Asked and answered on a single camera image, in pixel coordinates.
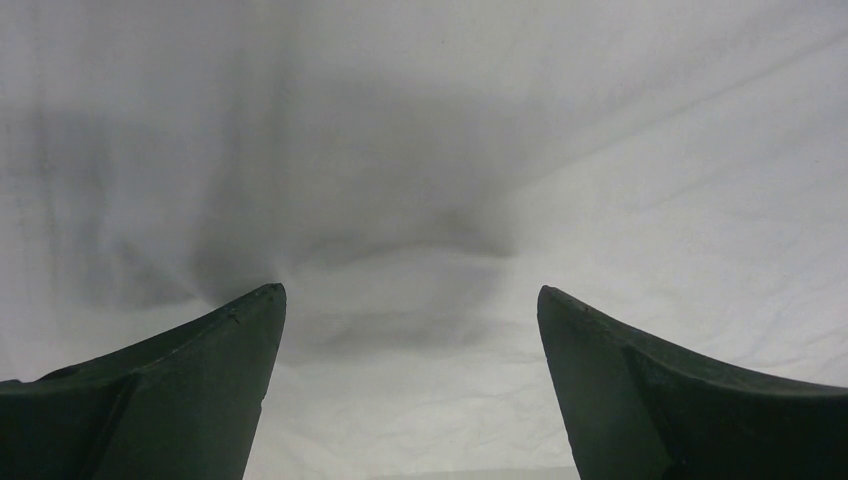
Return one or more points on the white t shirt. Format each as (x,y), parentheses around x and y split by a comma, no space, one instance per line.
(413,172)

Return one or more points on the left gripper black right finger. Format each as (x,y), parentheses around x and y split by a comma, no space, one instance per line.
(635,406)

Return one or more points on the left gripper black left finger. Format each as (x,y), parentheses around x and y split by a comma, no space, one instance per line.
(183,404)

